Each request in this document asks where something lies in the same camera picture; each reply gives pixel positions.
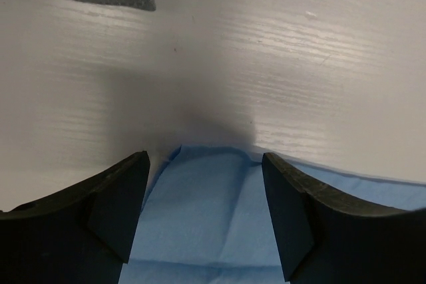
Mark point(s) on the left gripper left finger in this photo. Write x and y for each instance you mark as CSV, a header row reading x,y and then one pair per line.
x,y
81,234

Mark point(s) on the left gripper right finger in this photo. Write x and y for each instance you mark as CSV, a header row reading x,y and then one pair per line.
x,y
325,235

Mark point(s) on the light blue long sleeve shirt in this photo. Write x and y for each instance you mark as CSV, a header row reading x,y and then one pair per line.
x,y
206,218

